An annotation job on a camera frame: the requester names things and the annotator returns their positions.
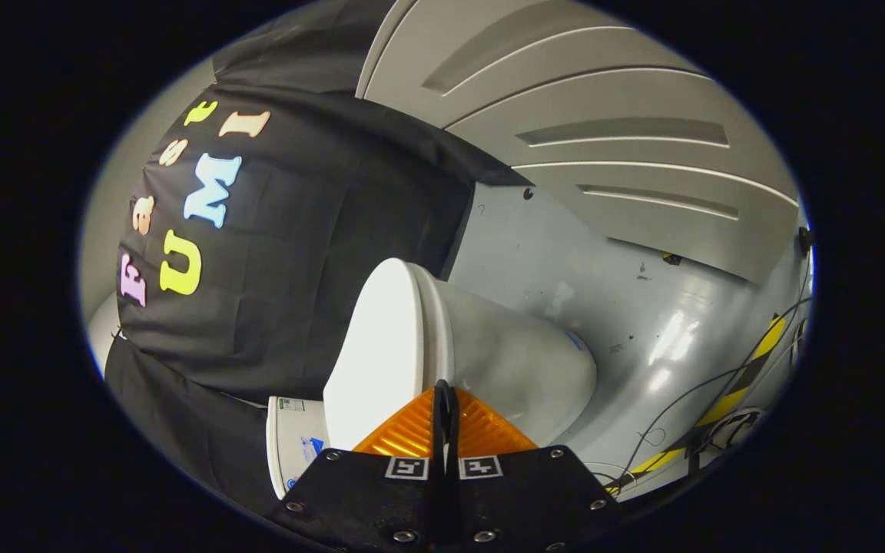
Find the black backdrop cloth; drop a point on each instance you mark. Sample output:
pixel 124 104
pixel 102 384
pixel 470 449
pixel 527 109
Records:
pixel 296 269

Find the yellow black hazard tape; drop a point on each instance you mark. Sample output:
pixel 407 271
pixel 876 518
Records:
pixel 754 365

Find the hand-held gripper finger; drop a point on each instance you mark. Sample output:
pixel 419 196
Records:
pixel 452 430
pixel 439 430

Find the white toilet lid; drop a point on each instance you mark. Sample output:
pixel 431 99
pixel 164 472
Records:
pixel 373 346

